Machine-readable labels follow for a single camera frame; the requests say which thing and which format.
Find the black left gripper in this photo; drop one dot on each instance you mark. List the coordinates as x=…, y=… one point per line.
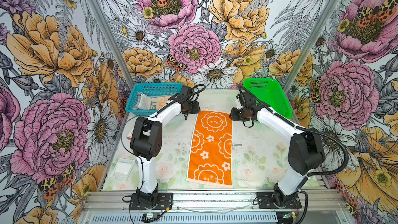
x=184, y=112

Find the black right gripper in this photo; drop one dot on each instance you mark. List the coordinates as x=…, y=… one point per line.
x=233, y=113

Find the printed cream towel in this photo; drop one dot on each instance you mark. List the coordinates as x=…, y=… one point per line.
x=151, y=103

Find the orange patterned towel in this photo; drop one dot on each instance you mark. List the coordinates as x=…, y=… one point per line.
x=210, y=159

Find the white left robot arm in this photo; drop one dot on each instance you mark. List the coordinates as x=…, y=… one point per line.
x=146, y=143

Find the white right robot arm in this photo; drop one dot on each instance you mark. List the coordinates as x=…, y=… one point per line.
x=305, y=153

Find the teal plastic basket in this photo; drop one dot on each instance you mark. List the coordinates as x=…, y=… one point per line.
x=150, y=89

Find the green plastic basket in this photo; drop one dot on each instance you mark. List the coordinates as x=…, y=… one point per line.
x=269, y=91

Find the red and white carton box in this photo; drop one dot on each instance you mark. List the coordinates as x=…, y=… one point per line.
x=129, y=136

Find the clear plastic packet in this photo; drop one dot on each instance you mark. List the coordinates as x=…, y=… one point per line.
x=123, y=168

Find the right aluminium frame post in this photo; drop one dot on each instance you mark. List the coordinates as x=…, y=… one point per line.
x=319, y=24

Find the aluminium frame post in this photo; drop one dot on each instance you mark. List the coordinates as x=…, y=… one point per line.
x=319, y=24
x=95, y=8

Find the left aluminium frame post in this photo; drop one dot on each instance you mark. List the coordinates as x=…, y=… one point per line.
x=95, y=8

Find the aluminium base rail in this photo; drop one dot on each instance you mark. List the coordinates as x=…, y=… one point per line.
x=220, y=206

